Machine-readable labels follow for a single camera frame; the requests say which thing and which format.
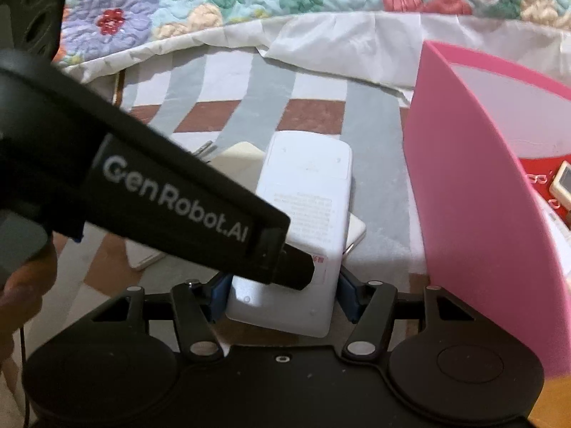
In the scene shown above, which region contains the person's left hand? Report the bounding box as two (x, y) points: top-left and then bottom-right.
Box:
(0, 232), (60, 368)

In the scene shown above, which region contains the pink cardboard box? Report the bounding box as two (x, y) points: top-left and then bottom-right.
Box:
(403, 40), (571, 383)

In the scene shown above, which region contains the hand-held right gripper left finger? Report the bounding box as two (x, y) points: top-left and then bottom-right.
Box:
(91, 273), (233, 364)

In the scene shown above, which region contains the striped checkered rug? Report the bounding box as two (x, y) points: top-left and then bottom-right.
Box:
(13, 47), (430, 337)

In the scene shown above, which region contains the cream white flat case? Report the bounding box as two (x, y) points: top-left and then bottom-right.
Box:
(124, 238), (167, 272)

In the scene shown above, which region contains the air conditioner remote control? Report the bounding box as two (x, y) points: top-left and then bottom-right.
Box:
(549, 160), (571, 209)

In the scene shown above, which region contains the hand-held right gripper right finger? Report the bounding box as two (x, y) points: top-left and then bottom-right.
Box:
(337, 270), (474, 360)

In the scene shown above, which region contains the large white power bank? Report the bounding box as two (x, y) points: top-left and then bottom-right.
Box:
(225, 131), (353, 338)

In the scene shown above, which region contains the large white charger adapter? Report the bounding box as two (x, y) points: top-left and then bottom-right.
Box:
(209, 140), (269, 197)

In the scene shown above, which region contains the black cable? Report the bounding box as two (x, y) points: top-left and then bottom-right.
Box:
(18, 325), (33, 428)

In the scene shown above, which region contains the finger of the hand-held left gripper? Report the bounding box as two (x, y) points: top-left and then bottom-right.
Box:
(269, 241), (317, 291)

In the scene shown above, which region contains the red cloth with glasses print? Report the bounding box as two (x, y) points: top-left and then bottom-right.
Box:
(519, 154), (571, 235)

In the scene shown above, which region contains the floral quilt with white lining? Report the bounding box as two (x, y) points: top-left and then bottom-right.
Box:
(60, 10), (571, 95)

